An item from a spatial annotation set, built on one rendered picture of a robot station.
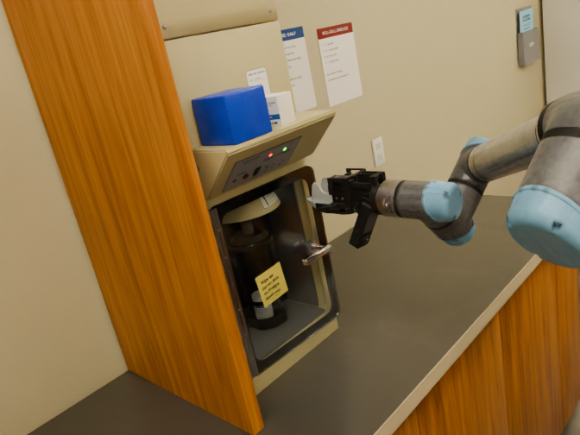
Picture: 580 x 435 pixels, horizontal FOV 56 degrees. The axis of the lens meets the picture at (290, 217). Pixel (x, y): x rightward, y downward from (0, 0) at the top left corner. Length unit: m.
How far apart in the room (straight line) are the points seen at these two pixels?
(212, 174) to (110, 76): 0.25
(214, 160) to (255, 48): 0.30
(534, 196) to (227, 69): 0.65
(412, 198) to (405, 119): 1.43
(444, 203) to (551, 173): 0.30
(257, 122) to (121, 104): 0.25
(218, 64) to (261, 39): 0.13
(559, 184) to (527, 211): 0.05
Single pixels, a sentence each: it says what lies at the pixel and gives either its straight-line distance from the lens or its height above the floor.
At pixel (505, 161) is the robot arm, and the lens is 1.01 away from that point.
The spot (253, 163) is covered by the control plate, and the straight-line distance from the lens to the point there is 1.06.
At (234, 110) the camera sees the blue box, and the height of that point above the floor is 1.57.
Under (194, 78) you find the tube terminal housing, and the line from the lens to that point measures 1.07.
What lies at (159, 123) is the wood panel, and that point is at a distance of 0.95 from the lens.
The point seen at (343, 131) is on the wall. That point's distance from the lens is 2.09.
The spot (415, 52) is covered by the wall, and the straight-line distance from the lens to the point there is 2.55.
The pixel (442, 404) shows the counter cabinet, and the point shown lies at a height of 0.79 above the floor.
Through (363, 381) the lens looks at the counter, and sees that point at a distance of 1.25.
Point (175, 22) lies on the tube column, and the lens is 1.07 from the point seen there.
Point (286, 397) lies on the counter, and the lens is 1.25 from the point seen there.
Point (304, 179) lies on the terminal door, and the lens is 1.24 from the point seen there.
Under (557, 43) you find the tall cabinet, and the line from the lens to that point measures 3.90.
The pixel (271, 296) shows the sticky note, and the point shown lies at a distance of 1.21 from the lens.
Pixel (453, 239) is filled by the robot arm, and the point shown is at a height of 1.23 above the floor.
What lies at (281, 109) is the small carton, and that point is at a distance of 1.10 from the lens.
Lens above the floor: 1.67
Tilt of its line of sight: 18 degrees down
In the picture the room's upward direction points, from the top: 12 degrees counter-clockwise
